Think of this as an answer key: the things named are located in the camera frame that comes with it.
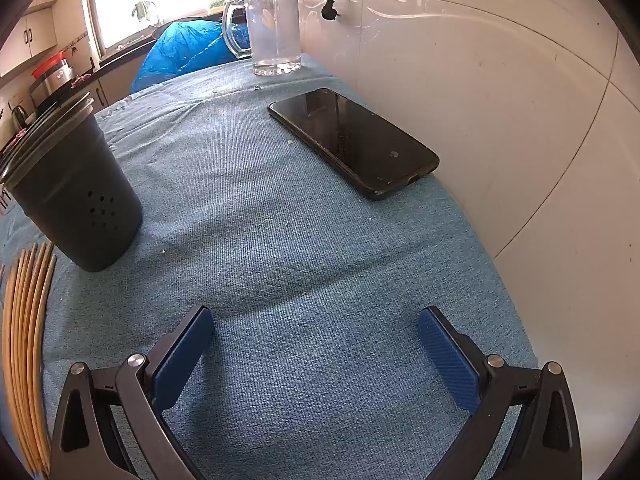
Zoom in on black smartphone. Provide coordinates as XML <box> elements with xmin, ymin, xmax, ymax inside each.
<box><xmin>268</xmin><ymin>87</ymin><xmax>441</xmax><ymax>201</ymax></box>

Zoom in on steel rice cooker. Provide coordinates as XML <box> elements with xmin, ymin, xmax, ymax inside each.
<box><xmin>30</xmin><ymin>59</ymin><xmax>77</xmax><ymax>103</ymax></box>

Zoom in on blue tablecloth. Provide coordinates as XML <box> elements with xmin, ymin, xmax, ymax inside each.
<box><xmin>0</xmin><ymin>52</ymin><xmax>541</xmax><ymax>480</ymax></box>

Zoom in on clear glass mug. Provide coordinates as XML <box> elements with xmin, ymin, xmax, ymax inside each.
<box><xmin>221</xmin><ymin>0</ymin><xmax>304</xmax><ymax>77</ymax></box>

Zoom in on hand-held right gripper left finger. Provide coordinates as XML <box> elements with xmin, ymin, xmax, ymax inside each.
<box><xmin>50</xmin><ymin>305</ymin><xmax>216</xmax><ymax>480</ymax></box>

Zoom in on blue plastic bag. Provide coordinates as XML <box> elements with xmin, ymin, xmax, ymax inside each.
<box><xmin>131</xmin><ymin>19</ymin><xmax>251</xmax><ymax>95</ymax></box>

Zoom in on red plastic basin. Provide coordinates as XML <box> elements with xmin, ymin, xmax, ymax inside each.
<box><xmin>31</xmin><ymin>51</ymin><xmax>69</xmax><ymax>78</ymax></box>

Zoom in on dark grey utensil holder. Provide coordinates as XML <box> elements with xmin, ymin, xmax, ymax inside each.
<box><xmin>0</xmin><ymin>91</ymin><xmax>144</xmax><ymax>273</ymax></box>

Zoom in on steel kettle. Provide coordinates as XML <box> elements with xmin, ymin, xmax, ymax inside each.
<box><xmin>7</xmin><ymin>102</ymin><xmax>31</xmax><ymax>129</ymax></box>

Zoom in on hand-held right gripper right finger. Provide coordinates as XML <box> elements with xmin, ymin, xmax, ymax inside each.
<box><xmin>417</xmin><ymin>306</ymin><xmax>583</xmax><ymax>480</ymax></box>

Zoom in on small cream wall cabinet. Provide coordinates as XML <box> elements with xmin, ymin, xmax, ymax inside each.
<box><xmin>0</xmin><ymin>10</ymin><xmax>57</xmax><ymax>78</ymax></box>

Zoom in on bundle of wooden chopsticks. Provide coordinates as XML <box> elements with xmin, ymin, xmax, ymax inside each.
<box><xmin>1</xmin><ymin>241</ymin><xmax>58</xmax><ymax>476</ymax></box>

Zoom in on cream base cabinets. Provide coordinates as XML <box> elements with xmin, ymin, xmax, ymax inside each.
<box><xmin>92</xmin><ymin>67</ymin><xmax>143</xmax><ymax>108</ymax></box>

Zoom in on black kitchen countertop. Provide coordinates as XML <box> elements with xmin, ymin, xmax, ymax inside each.
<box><xmin>30</xmin><ymin>35</ymin><xmax>171</xmax><ymax>111</ymax></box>

